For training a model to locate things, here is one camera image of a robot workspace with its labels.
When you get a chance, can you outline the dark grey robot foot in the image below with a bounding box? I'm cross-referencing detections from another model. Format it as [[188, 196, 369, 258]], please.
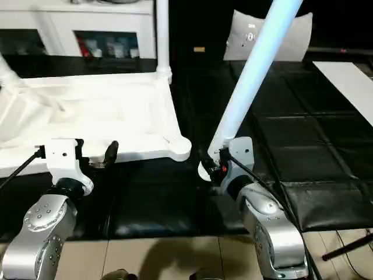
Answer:
[[101, 269, 130, 280], [189, 269, 223, 280]]

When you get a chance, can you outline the white cabinet with glass doors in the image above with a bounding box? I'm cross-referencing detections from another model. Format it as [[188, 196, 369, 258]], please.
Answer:
[[0, 0, 159, 60]]

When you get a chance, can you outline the black box with yellow label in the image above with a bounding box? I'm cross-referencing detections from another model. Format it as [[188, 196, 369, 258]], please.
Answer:
[[170, 0, 235, 61]]

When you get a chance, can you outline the black stand leg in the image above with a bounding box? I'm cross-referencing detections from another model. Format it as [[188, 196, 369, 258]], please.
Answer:
[[322, 232, 373, 261]]

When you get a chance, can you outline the white flat board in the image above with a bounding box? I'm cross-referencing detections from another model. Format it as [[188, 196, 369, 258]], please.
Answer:
[[312, 61, 373, 128]]

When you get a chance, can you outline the white plastic bag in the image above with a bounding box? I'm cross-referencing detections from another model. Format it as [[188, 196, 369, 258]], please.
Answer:
[[223, 8, 314, 62]]

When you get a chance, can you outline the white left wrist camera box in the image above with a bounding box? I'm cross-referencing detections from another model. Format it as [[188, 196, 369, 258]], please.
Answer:
[[43, 138, 95, 197]]

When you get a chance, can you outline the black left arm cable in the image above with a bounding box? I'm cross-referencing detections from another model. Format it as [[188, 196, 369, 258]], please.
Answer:
[[0, 148, 47, 192]]

